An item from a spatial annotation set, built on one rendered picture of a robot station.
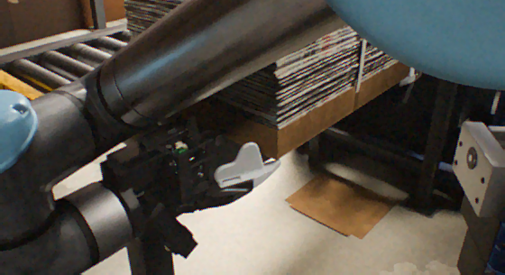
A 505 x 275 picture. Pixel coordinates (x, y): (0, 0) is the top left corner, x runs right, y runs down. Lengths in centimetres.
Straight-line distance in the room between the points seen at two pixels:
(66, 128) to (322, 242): 135
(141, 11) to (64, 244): 36
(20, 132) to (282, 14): 21
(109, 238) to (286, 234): 127
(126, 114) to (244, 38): 15
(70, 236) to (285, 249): 125
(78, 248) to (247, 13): 26
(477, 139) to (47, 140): 60
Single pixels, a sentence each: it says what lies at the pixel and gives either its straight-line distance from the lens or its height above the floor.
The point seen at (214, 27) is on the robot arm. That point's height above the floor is 103.
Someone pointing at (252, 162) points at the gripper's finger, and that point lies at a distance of 56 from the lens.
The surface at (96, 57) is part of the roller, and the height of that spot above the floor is 80.
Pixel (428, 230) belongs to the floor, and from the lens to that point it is 183.
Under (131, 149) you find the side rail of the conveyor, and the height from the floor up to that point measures 80.
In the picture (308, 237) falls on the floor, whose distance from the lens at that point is 170.
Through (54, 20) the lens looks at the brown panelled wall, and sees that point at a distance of 410.
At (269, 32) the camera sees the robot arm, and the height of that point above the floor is 103.
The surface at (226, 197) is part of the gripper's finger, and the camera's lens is 54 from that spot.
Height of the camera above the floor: 112
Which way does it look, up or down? 29 degrees down
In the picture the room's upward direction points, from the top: straight up
